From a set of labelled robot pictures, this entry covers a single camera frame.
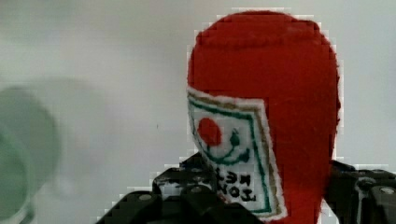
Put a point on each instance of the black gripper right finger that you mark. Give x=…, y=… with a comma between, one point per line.
x=361, y=196

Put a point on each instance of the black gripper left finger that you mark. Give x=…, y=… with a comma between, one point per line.
x=186, y=194

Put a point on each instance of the red felt ketchup bottle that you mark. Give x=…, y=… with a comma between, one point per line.
x=263, y=106

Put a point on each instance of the green oval strainer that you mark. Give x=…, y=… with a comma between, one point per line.
x=30, y=151

